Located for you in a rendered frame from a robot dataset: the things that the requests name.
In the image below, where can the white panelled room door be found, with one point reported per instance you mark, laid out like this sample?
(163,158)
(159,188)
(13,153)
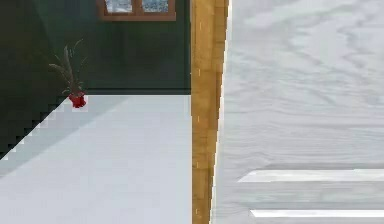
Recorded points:
(300,100)

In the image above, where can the brown framed window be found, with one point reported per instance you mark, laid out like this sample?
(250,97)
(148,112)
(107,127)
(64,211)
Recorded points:
(137,15)

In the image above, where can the house plant in red pot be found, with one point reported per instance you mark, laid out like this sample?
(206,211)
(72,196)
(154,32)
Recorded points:
(77,99)

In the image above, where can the brown wooden door frame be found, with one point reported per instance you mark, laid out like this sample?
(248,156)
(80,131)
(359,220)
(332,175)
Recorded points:
(203,100)

